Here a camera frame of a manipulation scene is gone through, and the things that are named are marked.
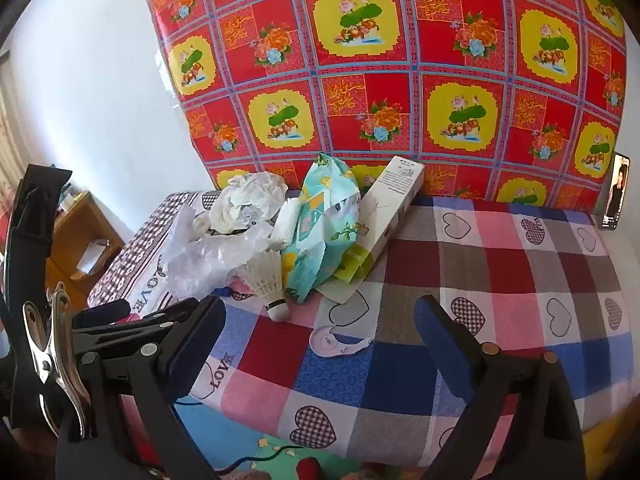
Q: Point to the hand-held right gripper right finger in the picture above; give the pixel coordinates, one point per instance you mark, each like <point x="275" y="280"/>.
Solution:
<point x="445" y="350"/>

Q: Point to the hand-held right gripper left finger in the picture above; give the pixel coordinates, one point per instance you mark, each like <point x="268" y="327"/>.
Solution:
<point x="192" y="350"/>

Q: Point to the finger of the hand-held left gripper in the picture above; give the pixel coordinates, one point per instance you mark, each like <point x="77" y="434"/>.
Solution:
<point x="145" y="324"/>
<point x="105" y="312"/>

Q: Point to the clear plastic bag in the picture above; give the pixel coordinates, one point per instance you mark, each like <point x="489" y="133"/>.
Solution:
<point x="205" y="260"/>

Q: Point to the white and green long box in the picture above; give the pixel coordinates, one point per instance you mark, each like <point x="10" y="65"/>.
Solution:
<point x="387" y="210"/>

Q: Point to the white printed plastic bag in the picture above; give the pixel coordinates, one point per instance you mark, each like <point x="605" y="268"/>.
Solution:
<point x="245" y="200"/>

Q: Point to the teal wet wipes pack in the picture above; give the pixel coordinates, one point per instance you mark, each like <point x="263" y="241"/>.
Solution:
<point x="320" y="220"/>

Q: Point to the wooden cabinet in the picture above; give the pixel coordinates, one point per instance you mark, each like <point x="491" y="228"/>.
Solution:
<point x="70" y="245"/>

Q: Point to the checkered heart print bedsheet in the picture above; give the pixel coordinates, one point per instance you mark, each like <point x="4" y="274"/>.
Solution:
<point x="450" y="285"/>

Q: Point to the metal spring clip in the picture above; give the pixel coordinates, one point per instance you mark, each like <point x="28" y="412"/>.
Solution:
<point x="50" y="350"/>

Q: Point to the white feather shuttlecock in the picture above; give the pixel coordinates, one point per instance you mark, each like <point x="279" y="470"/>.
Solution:
<point x="265" y="280"/>

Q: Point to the white folded tissue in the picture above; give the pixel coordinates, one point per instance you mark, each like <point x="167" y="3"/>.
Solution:
<point x="286" y="225"/>

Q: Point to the smartphone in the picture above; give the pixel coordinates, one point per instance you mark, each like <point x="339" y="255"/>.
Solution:
<point x="616" y="190"/>

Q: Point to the red floral printed cloth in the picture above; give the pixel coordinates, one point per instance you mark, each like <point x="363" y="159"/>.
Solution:
<point x="400" y="35"/>

